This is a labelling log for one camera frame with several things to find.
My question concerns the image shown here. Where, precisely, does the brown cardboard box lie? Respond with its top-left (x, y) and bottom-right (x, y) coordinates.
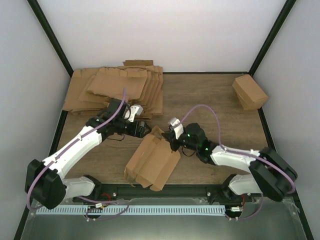
top-left (124, 126), bottom-right (181, 192)
top-left (232, 74), bottom-right (269, 111)

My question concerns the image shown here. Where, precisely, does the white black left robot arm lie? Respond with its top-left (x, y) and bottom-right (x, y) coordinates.
top-left (25, 99), bottom-right (151, 210)

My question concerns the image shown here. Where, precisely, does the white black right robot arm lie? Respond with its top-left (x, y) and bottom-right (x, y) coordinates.
top-left (161, 123), bottom-right (298, 202)

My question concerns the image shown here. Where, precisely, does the folded brown cardboard box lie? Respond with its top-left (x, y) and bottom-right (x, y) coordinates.
top-left (232, 74), bottom-right (269, 111)

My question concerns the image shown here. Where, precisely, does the stack of flat cardboard blanks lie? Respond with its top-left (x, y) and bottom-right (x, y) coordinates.
top-left (62, 60), bottom-right (164, 121)

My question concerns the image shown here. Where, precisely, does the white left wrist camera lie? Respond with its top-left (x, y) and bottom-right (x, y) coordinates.
top-left (124, 104), bottom-right (143, 123)

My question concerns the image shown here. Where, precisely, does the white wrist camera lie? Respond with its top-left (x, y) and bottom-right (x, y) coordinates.
top-left (168, 117), bottom-right (184, 141)
top-left (124, 104), bottom-right (143, 123)

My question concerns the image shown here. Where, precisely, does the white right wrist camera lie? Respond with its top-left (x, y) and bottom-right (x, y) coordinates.
top-left (168, 117), bottom-right (184, 141)

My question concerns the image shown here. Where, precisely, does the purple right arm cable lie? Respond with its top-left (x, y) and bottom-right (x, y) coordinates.
top-left (178, 104), bottom-right (296, 222)

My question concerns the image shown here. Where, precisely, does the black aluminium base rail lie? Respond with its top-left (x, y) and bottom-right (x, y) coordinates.
top-left (72, 183), bottom-right (247, 204)

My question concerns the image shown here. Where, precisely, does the light blue slotted cable duct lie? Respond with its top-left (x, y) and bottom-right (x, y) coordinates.
top-left (35, 205), bottom-right (226, 216)

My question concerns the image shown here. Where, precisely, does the black left frame post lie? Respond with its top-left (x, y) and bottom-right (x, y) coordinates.
top-left (27, 0), bottom-right (74, 77)

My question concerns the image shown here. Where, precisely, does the black frame post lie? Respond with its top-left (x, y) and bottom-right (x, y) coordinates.
top-left (27, 0), bottom-right (74, 77)
top-left (248, 0), bottom-right (296, 77)

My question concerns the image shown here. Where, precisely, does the black right frame post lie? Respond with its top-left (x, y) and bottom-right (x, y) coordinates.
top-left (248, 0), bottom-right (296, 77)

